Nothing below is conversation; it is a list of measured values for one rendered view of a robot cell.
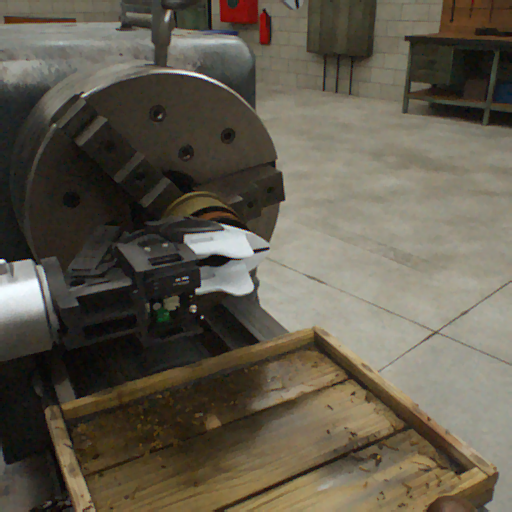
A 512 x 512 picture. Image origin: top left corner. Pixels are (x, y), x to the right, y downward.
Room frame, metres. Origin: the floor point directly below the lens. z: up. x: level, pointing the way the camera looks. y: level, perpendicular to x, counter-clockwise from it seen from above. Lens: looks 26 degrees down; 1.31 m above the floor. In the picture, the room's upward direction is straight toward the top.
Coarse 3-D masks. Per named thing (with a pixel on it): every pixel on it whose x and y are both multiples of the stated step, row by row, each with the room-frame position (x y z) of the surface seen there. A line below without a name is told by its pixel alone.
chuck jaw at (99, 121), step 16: (80, 112) 0.59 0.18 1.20; (64, 128) 0.58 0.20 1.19; (80, 128) 0.59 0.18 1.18; (96, 128) 0.56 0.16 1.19; (112, 128) 0.57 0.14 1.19; (80, 144) 0.55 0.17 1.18; (96, 144) 0.56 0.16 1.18; (112, 144) 0.57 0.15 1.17; (128, 144) 0.57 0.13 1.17; (96, 160) 0.56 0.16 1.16; (112, 160) 0.56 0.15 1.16; (128, 160) 0.57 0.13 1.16; (144, 160) 0.56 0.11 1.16; (112, 176) 0.56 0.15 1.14; (128, 176) 0.55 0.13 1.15; (144, 176) 0.56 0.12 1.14; (160, 176) 0.57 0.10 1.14; (128, 192) 0.55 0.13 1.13; (144, 192) 0.56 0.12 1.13; (160, 192) 0.55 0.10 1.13; (176, 192) 0.55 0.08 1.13; (160, 208) 0.55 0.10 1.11
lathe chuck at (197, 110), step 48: (96, 96) 0.60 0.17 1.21; (144, 96) 0.62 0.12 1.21; (192, 96) 0.65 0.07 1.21; (240, 96) 0.68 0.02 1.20; (48, 144) 0.57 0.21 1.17; (144, 144) 0.62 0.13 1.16; (192, 144) 0.65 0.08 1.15; (240, 144) 0.68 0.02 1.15; (48, 192) 0.57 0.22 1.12; (96, 192) 0.59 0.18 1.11; (48, 240) 0.57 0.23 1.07
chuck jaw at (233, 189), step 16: (272, 160) 0.70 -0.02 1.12; (240, 176) 0.66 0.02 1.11; (256, 176) 0.66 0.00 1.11; (272, 176) 0.66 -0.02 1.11; (224, 192) 0.62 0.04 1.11; (240, 192) 0.61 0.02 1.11; (256, 192) 0.62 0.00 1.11; (272, 192) 0.66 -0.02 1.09; (240, 208) 0.59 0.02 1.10; (256, 208) 0.62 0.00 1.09
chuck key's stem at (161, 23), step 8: (160, 0) 0.67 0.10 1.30; (152, 8) 0.68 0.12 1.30; (160, 8) 0.67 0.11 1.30; (152, 16) 0.68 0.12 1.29; (160, 16) 0.67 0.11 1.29; (168, 16) 0.68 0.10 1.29; (152, 24) 0.68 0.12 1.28; (160, 24) 0.67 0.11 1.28; (168, 24) 0.68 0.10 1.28; (152, 32) 0.68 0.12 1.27; (160, 32) 0.67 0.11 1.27; (168, 32) 0.68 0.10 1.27; (152, 40) 0.68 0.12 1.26; (160, 40) 0.67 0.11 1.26; (168, 40) 0.68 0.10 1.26; (160, 48) 0.68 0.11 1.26; (160, 56) 0.67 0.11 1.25; (160, 64) 0.67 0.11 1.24
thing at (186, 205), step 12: (192, 192) 0.56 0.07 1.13; (204, 192) 0.56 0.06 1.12; (180, 204) 0.55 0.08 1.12; (192, 204) 0.54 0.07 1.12; (204, 204) 0.54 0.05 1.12; (216, 204) 0.54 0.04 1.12; (228, 204) 0.58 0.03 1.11; (168, 216) 0.54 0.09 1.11; (192, 216) 0.52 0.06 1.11; (204, 216) 0.52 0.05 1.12; (216, 216) 0.51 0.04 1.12; (228, 216) 0.52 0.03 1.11; (240, 228) 0.52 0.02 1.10
